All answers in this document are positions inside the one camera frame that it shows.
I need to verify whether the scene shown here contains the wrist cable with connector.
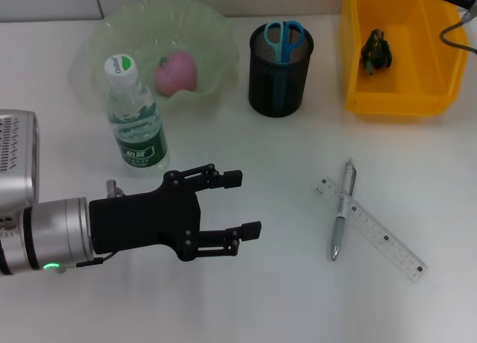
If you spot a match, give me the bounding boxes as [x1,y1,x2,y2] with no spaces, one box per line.
[76,179,126,268]
[439,5,477,55]

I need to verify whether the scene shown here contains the yellow plastic storage bin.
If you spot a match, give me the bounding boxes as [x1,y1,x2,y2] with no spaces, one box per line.
[342,0,470,116]

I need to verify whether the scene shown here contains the water bottle green label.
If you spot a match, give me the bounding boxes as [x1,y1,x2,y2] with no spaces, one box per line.
[104,54,171,178]

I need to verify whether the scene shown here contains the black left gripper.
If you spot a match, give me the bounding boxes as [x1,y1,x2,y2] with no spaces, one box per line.
[88,163,263,262]

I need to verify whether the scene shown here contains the black mesh pen holder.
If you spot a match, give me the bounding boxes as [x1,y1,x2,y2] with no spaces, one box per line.
[248,21,315,119]

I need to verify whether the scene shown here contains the pink toy peach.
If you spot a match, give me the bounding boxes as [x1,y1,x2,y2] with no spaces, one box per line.
[154,51,198,97]

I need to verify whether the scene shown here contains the green translucent fruit plate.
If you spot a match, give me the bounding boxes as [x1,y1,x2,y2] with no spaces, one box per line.
[69,0,240,115]

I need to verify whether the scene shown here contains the left wrist cable with connector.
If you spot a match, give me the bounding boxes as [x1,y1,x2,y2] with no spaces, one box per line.
[76,179,126,268]

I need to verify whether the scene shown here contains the clear grey ballpoint pen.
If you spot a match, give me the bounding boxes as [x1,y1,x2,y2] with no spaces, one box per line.
[330,157,358,262]

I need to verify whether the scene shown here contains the right wrist cable with connector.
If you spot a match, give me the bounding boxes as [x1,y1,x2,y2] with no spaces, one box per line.
[439,5,477,55]

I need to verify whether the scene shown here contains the blue plastic scissors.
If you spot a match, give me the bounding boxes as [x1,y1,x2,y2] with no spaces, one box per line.
[263,20,306,111]

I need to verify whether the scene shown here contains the clear plastic ruler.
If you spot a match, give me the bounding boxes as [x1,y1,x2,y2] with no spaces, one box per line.
[315,177,429,283]

